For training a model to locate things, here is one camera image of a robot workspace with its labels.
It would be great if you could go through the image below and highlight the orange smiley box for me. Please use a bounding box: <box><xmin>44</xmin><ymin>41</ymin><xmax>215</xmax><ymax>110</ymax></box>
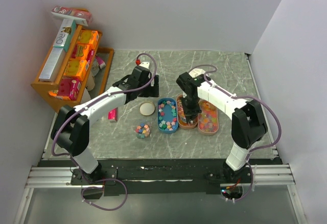
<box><xmin>63</xmin><ymin>59</ymin><xmax>89</xmax><ymax>81</ymax></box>
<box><xmin>77</xmin><ymin>30</ymin><xmax>99</xmax><ymax>49</ymax></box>

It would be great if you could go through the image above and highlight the clear glass jar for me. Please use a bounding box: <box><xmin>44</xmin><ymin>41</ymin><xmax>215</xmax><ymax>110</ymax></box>
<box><xmin>134</xmin><ymin>123</ymin><xmax>151</xmax><ymax>139</ymax></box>

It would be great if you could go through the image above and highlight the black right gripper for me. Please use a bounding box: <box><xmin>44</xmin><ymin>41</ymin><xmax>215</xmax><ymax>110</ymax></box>
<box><xmin>180</xmin><ymin>95</ymin><xmax>202</xmax><ymax>122</ymax></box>

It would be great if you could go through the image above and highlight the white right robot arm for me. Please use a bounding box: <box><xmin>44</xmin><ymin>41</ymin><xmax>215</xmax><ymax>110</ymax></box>
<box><xmin>176</xmin><ymin>72</ymin><xmax>268</xmax><ymax>183</ymax></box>

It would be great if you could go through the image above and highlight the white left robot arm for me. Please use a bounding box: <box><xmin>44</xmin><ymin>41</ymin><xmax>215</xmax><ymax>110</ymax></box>
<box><xmin>51</xmin><ymin>61</ymin><xmax>159</xmax><ymax>184</ymax></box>

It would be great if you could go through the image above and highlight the orange smiley box top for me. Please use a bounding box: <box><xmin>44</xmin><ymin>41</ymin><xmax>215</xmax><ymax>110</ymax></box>
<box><xmin>77</xmin><ymin>30</ymin><xmax>99</xmax><ymax>49</ymax></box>

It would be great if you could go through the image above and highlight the pink box on top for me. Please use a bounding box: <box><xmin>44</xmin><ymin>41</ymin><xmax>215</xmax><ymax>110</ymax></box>
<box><xmin>51</xmin><ymin>6</ymin><xmax>93</xmax><ymax>27</ymax></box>

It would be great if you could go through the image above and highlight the pink smiley box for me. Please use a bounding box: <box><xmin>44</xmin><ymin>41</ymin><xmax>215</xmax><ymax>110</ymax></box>
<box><xmin>56</xmin><ymin>78</ymin><xmax>81</xmax><ymax>101</ymax></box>

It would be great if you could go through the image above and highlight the orange red snack box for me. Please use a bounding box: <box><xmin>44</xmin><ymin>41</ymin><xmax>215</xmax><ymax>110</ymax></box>
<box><xmin>70</xmin><ymin>43</ymin><xmax>92</xmax><ymax>60</ymax></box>

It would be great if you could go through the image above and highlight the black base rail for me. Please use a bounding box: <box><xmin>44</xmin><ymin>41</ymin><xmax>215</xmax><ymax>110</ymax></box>
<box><xmin>70</xmin><ymin>157</ymin><xmax>283</xmax><ymax>196</ymax></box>

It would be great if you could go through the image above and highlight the pink tray of lollipops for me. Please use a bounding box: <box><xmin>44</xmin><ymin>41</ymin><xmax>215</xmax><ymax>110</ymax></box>
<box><xmin>177</xmin><ymin>94</ymin><xmax>198</xmax><ymax>130</ymax></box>

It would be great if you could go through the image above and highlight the silver long box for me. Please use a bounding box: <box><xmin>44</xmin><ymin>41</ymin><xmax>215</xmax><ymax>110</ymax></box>
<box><xmin>39</xmin><ymin>47</ymin><xmax>66</xmax><ymax>82</ymax></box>

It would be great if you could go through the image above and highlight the pink toothpaste box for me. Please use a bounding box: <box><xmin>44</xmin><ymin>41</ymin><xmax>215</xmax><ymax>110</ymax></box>
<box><xmin>108</xmin><ymin>108</ymin><xmax>118</xmax><ymax>122</ymax></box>

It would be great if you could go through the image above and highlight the pink tray of gummy stars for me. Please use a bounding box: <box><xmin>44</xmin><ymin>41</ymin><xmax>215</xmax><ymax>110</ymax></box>
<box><xmin>198</xmin><ymin>100</ymin><xmax>219</xmax><ymax>135</ymax></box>

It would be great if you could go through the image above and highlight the gold jar lid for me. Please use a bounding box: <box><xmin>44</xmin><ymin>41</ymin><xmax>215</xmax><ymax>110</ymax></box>
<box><xmin>139</xmin><ymin>102</ymin><xmax>155</xmax><ymax>116</ymax></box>

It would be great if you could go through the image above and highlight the orange smiley box lower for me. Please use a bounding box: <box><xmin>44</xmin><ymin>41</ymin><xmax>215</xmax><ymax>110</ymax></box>
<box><xmin>63</xmin><ymin>59</ymin><xmax>89</xmax><ymax>81</ymax></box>

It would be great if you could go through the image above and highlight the teal white long box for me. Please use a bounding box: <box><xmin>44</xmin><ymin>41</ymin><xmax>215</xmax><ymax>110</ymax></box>
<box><xmin>53</xmin><ymin>19</ymin><xmax>76</xmax><ymax>53</ymax></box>

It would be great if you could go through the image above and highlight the wooden shelf rack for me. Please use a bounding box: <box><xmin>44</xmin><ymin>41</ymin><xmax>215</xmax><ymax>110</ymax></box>
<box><xmin>31</xmin><ymin>24</ymin><xmax>114</xmax><ymax>113</ymax></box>

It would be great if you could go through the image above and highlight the blue tray of star candies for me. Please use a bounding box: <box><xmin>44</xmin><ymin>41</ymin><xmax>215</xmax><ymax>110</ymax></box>
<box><xmin>157</xmin><ymin>97</ymin><xmax>178</xmax><ymax>134</ymax></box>

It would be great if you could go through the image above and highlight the white pink packet in shelf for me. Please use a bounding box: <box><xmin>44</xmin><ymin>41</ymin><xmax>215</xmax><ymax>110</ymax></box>
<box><xmin>91</xmin><ymin>55</ymin><xmax>106</xmax><ymax>76</ymax></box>

